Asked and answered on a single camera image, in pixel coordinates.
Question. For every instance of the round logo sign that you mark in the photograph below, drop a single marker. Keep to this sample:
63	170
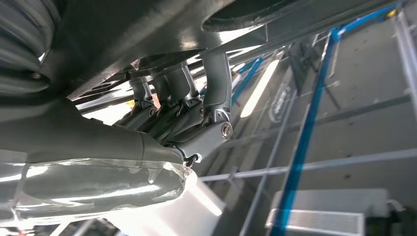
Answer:
280	102

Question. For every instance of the blue metal frame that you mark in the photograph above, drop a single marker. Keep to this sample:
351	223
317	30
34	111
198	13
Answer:
306	136

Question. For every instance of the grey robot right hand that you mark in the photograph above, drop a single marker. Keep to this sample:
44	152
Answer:
81	146

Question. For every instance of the white ceiling air vent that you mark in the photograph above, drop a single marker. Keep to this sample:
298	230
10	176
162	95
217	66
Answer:
325	221

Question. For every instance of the ceiling strip light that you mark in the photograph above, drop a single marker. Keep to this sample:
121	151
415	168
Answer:
259	89

